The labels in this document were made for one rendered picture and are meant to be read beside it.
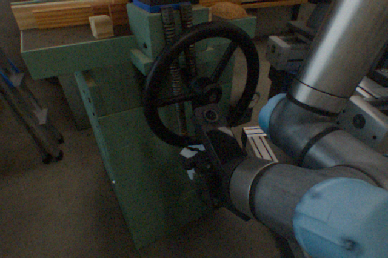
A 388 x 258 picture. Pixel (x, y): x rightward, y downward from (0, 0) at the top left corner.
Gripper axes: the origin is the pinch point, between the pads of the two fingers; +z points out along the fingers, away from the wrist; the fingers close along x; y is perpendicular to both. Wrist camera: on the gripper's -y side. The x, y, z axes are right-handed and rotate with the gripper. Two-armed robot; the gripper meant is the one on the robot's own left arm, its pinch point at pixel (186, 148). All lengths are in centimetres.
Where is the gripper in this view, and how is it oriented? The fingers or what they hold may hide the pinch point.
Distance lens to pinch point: 49.7
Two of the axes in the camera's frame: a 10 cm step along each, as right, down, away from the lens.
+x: 8.7, -3.0, 3.9
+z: -4.3, -0.7, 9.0
